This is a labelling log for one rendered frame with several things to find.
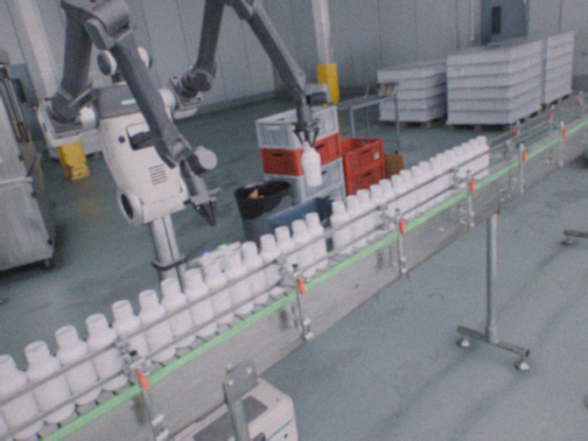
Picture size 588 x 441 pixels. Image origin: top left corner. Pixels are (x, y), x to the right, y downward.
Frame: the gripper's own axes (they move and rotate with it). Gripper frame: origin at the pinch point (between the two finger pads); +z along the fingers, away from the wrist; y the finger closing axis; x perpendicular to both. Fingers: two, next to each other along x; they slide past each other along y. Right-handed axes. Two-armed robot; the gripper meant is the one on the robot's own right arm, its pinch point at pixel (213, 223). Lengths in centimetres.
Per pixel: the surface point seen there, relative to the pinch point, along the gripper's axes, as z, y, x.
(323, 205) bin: 13, 81, 43
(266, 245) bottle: 10.4, 2.6, -18.5
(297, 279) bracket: 21.0, 3.1, -25.2
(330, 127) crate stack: -33, 219, 156
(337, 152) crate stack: -11, 225, 165
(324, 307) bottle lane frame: 35.3, 16.6, -13.7
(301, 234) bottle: 12.1, 14.9, -18.5
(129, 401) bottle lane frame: 28, -43, -16
